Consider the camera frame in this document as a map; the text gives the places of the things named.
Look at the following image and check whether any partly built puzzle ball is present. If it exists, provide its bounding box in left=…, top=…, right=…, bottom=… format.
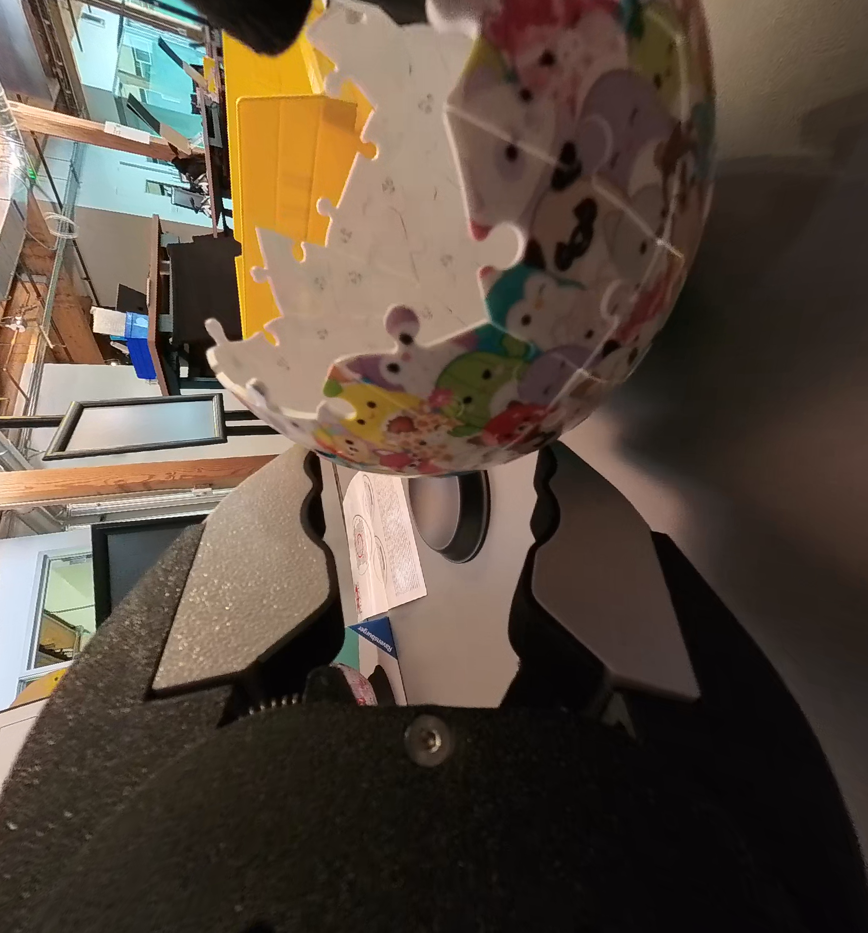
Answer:
left=204, top=0, right=717, bottom=478

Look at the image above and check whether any black ball stand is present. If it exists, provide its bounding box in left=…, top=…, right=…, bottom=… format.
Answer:
left=408, top=470, right=492, bottom=564

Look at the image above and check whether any large window with blinds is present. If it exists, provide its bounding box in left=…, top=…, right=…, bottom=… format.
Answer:
left=69, top=0, right=227, bottom=234

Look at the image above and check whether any yellow plastic bin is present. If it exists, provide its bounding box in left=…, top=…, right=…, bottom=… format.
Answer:
left=222, top=0, right=380, bottom=345

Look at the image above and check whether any black framed glass panel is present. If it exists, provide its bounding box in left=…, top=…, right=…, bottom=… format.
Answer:
left=42, top=394, right=227, bottom=462

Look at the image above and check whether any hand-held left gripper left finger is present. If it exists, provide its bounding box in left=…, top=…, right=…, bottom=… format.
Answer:
left=150, top=446, right=347, bottom=697

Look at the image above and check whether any wooden ceiling beam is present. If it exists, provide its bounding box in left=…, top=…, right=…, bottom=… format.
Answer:
left=0, top=455, right=282, bottom=511

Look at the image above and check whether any folded instruction leaflet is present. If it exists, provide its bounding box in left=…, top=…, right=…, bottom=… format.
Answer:
left=342, top=470, right=429, bottom=609

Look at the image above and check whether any printed puzzle box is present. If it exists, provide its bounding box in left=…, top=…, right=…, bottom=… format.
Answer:
left=332, top=616, right=406, bottom=707

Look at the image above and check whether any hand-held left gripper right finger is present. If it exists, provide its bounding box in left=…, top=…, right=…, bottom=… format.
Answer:
left=510, top=443, right=700, bottom=713

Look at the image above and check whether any blue plastic crate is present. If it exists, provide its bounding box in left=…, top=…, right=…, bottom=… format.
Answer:
left=109, top=312, right=161, bottom=380

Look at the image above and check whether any black framed dark screen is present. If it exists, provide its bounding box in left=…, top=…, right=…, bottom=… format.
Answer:
left=91, top=514, right=212, bottom=628

